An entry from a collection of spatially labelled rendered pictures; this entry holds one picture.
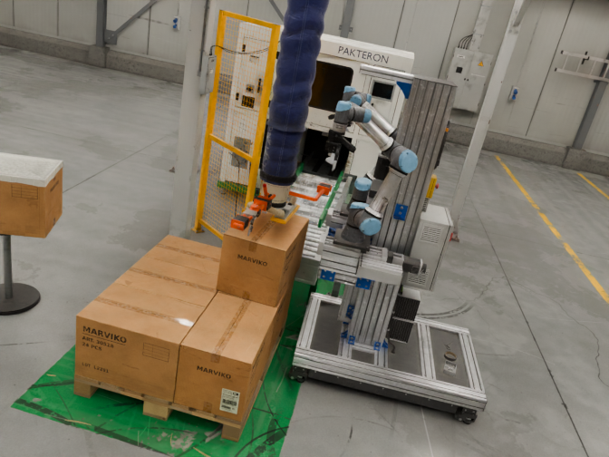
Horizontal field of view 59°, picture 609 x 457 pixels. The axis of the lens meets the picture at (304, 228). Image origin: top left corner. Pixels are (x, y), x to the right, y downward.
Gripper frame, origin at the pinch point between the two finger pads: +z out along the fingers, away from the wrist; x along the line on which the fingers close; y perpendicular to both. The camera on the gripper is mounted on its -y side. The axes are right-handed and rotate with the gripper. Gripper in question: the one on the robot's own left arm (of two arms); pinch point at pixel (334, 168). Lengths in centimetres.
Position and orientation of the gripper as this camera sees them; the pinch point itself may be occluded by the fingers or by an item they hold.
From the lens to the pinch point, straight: 292.1
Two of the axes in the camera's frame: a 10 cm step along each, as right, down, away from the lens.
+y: -9.7, -2.3, 0.6
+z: -1.9, 9.0, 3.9
